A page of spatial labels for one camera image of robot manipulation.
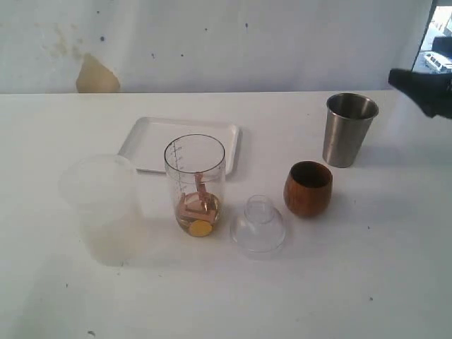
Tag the wooden pieces and coins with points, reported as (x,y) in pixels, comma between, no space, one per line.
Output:
(198,212)

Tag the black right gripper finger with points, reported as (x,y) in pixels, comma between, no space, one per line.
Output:
(430,92)

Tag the silver metal tray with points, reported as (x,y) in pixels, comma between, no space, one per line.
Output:
(145,144)

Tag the brown wooden cup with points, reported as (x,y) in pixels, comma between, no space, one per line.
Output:
(308,189)

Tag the clear plastic shaker body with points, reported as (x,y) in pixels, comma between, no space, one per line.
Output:
(192,153)

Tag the translucent plastic cup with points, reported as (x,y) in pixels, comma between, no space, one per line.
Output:
(102,191)

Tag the stainless steel cup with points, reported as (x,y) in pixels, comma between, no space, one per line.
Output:
(349,116)

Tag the clear plastic shaker lid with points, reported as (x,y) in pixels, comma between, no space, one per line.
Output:
(258,229)

